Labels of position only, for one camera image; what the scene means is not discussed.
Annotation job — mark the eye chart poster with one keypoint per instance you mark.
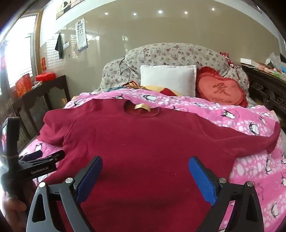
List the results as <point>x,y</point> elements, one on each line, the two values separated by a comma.
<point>81,33</point>

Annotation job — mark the white pillow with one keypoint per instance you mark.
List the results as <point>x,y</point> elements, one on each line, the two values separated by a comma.
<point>167,78</point>

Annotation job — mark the dark hanging cloth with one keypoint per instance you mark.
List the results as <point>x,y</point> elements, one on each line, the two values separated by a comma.
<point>59,45</point>

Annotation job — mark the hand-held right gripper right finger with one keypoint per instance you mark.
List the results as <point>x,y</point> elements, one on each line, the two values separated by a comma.
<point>202,180</point>

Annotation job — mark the dark wooden side table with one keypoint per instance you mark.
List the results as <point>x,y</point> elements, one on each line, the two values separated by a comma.
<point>55,89</point>

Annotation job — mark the yellow and red cloth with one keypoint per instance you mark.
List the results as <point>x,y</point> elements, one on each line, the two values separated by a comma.
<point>154,89</point>

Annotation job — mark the pink penguin print blanket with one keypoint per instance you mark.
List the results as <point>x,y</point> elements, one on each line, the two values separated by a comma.
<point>245,125</point>

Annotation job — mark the teal cloth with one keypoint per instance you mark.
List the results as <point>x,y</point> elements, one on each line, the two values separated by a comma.
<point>115,89</point>

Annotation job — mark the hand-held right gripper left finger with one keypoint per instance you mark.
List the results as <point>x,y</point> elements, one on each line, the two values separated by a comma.
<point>88,178</point>

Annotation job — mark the clear plastic bag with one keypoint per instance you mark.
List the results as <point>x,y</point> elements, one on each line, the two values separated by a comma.
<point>273,59</point>

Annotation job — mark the red heart-shaped pillow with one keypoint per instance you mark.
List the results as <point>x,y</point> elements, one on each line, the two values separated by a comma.
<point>219,89</point>

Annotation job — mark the red patterned cloth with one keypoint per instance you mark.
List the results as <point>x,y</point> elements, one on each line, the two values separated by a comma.
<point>229,58</point>

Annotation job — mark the carved dark wooden cabinet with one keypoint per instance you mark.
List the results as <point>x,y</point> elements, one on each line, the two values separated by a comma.
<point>265,87</point>

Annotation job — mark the red paper wall decoration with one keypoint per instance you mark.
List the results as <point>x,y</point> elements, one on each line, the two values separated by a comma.
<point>43,63</point>

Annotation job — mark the flat red box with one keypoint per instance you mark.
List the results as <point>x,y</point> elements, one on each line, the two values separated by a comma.
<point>45,77</point>

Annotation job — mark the framed wall picture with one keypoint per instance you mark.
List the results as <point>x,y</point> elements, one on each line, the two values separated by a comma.
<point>66,9</point>

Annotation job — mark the person's left hand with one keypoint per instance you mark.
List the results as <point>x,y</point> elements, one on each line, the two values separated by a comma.
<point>13,209</point>

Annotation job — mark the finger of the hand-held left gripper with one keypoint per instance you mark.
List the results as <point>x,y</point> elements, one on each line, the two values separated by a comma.
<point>33,155</point>
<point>53,155</point>

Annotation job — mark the dark red sweater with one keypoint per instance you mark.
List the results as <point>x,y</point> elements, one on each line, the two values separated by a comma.
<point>138,138</point>

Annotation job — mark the window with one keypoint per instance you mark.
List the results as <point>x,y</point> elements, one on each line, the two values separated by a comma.
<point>20,55</point>

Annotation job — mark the floral grey quilt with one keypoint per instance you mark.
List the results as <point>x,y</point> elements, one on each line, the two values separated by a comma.
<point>169,53</point>

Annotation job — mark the pastel plastic packets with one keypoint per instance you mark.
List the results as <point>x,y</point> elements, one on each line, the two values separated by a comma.
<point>271,70</point>

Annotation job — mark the white flat box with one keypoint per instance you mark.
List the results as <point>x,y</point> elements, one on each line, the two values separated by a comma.
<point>248,61</point>

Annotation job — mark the tall red box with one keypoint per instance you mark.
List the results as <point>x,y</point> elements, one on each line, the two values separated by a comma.
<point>23,86</point>

